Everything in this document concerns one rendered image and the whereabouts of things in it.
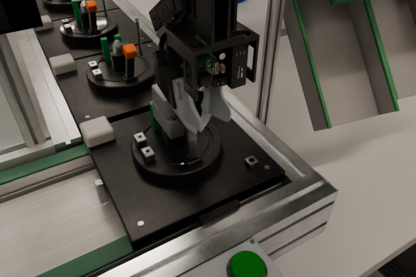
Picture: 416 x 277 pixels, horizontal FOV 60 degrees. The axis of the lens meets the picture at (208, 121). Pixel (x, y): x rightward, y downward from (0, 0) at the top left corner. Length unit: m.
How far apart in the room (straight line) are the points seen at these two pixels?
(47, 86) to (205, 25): 0.54
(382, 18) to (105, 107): 0.53
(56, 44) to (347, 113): 0.67
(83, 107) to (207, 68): 0.39
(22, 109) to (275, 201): 0.40
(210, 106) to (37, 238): 0.31
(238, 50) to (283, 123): 0.48
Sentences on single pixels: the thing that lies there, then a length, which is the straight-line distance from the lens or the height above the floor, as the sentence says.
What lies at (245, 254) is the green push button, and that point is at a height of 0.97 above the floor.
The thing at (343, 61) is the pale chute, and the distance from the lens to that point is 0.65.
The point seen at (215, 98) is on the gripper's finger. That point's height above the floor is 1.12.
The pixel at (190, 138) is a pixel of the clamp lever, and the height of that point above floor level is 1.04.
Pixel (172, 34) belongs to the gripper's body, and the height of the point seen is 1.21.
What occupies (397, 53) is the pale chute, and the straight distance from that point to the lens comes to 0.75.
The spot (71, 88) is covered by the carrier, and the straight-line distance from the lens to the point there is 0.75.
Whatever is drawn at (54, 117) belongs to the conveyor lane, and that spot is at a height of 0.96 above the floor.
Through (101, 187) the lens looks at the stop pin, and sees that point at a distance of 0.55.
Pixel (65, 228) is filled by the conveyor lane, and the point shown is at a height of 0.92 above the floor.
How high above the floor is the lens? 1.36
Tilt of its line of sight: 39 degrees down
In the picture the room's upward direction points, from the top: straight up
